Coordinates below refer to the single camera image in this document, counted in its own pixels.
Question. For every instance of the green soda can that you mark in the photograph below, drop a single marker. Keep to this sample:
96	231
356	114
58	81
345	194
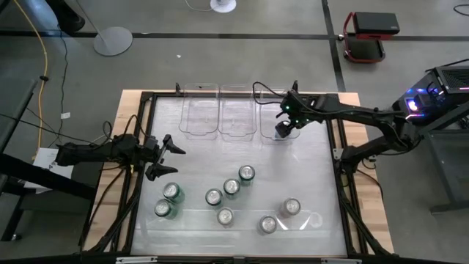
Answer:
171	190
163	208
246	173
231	186
213	197

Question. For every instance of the clear plastic bin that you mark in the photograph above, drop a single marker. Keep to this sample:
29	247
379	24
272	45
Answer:
237	117
199	117
269	117

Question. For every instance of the silver metal bracket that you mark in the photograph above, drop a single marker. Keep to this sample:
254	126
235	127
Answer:
136	259
340	261

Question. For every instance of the small black frame clamp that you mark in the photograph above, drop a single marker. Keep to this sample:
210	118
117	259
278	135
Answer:
295	85
178	88

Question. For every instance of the silver red soda can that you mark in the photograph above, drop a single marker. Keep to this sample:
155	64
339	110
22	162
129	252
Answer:
291	206
225	216

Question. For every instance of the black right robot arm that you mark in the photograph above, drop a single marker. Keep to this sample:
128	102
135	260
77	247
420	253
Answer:
366	113

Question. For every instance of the white round fan base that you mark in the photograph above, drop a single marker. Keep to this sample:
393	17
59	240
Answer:
222	5

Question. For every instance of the dark desk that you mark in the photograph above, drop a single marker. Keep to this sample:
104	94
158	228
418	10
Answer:
36	176

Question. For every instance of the white paper sheet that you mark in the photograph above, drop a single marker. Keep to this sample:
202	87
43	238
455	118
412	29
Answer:
45	157

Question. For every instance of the dark metal side table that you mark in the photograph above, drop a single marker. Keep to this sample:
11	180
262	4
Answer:
450	165

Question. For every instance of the small white floor tag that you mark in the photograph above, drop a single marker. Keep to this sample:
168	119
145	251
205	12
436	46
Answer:
65	115

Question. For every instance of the black computer with coloured lights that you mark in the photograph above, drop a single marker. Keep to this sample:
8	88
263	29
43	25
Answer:
454	78

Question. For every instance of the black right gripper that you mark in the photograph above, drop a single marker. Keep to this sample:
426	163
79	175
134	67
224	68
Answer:
298	110

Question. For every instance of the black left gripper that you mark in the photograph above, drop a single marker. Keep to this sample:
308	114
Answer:
157	155

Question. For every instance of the grey floor lamp stand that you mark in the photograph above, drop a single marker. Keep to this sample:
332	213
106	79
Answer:
113	41

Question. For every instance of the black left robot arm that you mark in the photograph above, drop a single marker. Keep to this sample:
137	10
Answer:
91	152

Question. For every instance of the person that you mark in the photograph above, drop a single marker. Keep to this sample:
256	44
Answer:
66	14

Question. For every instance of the black metal table frame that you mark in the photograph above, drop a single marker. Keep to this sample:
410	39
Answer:
146	97

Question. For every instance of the red black rolling stool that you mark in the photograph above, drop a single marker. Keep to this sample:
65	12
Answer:
375	22

